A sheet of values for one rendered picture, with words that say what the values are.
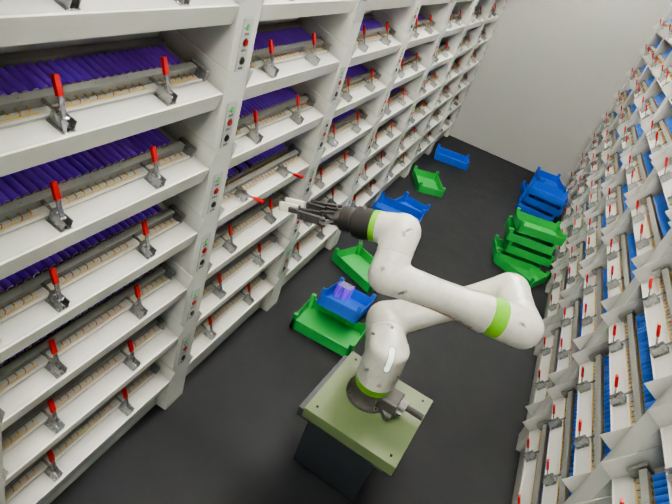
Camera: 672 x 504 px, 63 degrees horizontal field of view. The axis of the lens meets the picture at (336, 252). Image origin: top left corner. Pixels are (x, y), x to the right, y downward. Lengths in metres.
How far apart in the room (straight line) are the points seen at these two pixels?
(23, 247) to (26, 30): 0.38
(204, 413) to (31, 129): 1.30
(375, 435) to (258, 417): 0.52
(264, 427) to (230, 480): 0.24
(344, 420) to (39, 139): 1.17
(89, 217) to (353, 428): 1.00
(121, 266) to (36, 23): 0.64
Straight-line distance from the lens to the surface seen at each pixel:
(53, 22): 0.95
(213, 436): 2.02
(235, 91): 1.41
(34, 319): 1.25
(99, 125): 1.09
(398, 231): 1.49
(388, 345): 1.66
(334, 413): 1.76
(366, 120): 2.74
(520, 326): 1.61
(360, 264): 3.02
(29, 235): 1.12
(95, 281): 1.34
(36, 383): 1.40
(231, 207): 1.69
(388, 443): 1.75
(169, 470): 1.93
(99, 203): 1.22
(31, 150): 1.00
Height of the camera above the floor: 1.61
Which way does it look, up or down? 32 degrees down
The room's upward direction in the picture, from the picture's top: 20 degrees clockwise
